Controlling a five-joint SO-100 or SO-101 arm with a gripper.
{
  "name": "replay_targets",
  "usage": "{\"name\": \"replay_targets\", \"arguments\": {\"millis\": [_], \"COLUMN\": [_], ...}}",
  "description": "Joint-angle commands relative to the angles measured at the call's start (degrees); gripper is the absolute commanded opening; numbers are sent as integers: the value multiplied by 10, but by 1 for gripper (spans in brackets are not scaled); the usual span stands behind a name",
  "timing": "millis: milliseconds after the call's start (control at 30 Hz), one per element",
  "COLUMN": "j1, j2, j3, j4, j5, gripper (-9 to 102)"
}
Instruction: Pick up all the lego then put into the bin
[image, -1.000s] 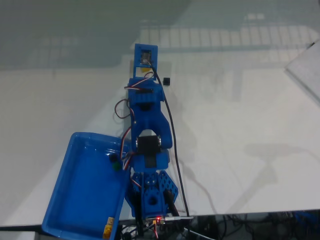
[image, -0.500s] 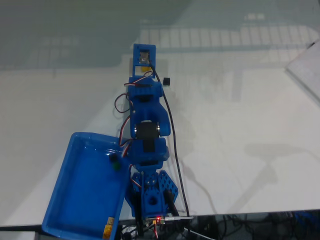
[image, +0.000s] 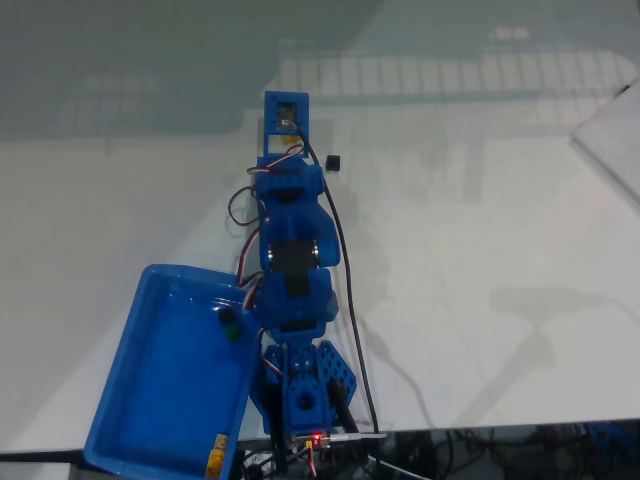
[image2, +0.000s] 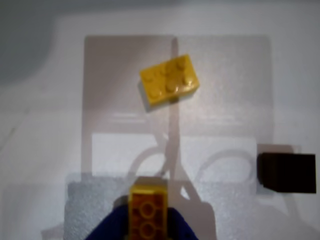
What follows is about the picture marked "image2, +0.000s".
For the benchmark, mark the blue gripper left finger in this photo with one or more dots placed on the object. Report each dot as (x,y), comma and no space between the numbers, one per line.
(115,225)

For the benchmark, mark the black lego brick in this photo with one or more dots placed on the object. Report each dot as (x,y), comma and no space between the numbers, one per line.
(287,172)

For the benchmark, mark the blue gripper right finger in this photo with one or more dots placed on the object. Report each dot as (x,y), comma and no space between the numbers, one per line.
(177,227)

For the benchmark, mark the orange lego brick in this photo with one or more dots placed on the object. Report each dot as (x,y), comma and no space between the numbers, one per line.
(147,212)

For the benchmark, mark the yellow lego brick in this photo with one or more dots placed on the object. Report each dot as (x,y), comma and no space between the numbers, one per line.
(170,80)

